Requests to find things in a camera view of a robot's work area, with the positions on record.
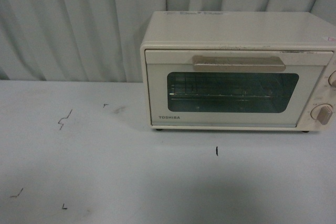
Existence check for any upper beige control knob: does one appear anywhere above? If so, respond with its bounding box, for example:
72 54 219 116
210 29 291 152
328 71 336 88

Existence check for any wire oven rack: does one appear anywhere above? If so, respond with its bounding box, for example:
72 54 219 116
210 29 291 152
167 72 281 101

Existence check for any oven door with glass window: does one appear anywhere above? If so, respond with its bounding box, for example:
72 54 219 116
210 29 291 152
145 50 335 131

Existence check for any beige control knob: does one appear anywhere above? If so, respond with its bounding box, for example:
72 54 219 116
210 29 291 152
328 71 336 88
310 103 333 125

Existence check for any white pleated curtain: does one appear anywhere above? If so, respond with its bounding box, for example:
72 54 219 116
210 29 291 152
1 0 335 82

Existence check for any cream Toshiba toaster oven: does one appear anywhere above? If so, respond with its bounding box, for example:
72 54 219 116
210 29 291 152
140 11 335 132

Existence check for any lower beige control knob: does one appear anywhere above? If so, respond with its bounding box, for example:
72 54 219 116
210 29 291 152
310 103 333 125

